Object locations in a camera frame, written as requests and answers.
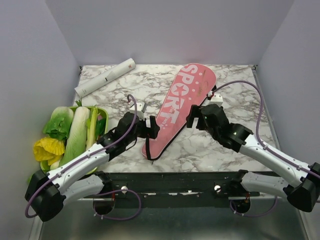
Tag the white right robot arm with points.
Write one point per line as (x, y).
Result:
(296, 181)

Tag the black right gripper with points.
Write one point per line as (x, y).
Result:
(195, 112)

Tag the yellow lettuce head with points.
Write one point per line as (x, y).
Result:
(48, 149)

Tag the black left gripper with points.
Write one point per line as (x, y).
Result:
(152, 132)

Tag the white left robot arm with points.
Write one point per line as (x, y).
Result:
(46, 193)

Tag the white napa cabbage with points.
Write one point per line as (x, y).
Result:
(76, 142)

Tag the dark green leaf vegetable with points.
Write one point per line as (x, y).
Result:
(100, 127)

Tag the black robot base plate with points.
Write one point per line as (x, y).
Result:
(177, 189)

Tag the white shuttlecock tube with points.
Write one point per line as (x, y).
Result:
(105, 78)

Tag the green lettuce head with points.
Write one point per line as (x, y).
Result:
(59, 124)

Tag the pink racket bag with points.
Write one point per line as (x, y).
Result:
(190, 87)

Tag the celery stalk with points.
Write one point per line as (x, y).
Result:
(91, 127)

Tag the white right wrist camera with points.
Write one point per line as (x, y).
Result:
(216, 99)

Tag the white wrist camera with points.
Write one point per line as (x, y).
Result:
(216, 99)
(140, 109)

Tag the green vegetable basket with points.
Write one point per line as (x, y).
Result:
(101, 114)

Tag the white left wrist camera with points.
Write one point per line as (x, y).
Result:
(140, 109)

